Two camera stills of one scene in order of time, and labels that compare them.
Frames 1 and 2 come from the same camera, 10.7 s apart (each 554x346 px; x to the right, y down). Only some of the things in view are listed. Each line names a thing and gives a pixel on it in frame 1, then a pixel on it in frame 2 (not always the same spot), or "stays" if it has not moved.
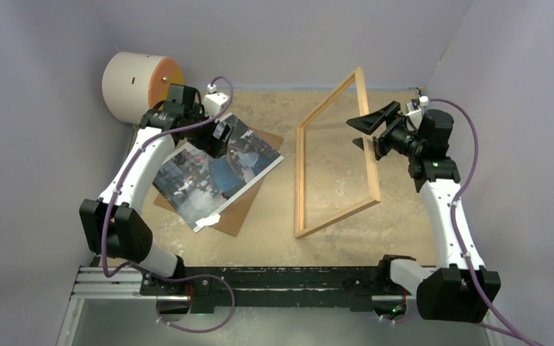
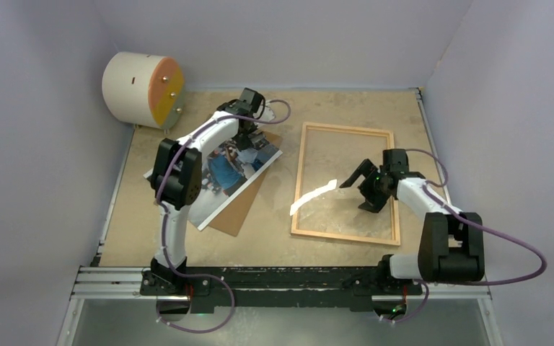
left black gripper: [213, 145] -> [244, 140]
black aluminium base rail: [242, 289] stays
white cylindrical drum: [133, 84] stays
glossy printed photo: [199, 185] stays
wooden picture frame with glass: [335, 175] -> [298, 187]
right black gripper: [372, 122] -> [367, 169]
